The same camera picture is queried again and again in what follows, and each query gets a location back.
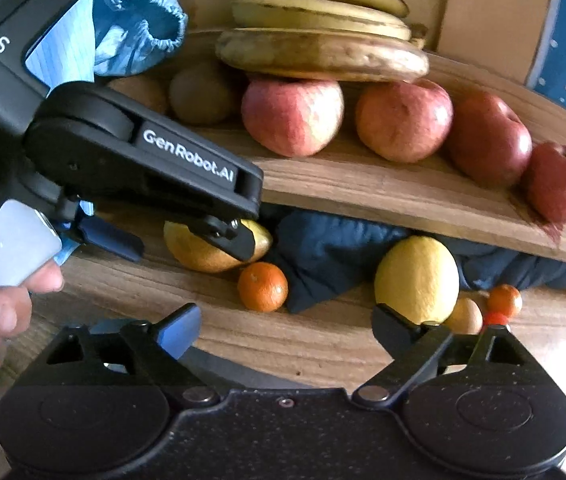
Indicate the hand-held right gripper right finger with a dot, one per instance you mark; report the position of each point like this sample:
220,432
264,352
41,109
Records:
393,327

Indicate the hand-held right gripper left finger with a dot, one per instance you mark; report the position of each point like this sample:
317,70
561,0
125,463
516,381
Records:
178,332

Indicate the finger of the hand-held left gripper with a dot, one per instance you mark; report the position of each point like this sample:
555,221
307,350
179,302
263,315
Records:
233,240
108,240

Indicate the yellow mango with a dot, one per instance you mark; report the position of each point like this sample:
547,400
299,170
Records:
193,255

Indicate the large yellow lemon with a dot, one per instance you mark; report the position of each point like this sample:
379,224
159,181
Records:
415,277

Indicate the small brown round fruit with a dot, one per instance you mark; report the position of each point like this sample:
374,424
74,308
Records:
465,317

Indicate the small tangerine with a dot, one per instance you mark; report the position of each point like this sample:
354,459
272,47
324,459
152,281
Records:
504,300
263,287

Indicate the person's left hand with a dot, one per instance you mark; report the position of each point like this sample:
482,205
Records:
3,310

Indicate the brown kiwi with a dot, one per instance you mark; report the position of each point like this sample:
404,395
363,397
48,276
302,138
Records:
203,95
140,92

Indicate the dark blue cloth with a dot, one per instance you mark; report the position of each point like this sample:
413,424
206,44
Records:
333,255

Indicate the red cherry tomato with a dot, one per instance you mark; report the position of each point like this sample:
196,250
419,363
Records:
495,319

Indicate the light blue garment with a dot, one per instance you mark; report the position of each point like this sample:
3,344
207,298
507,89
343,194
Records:
63,35

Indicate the crumpled blue elastic sleeve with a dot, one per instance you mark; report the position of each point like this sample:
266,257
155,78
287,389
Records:
138,20

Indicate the red apple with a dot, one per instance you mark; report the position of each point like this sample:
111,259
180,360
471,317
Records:
290,117
403,120
560,182
488,140

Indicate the curved wooden shelf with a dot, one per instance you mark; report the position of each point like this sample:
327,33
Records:
388,190

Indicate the bunch of bananas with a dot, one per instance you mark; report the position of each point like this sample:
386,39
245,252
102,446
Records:
493,10

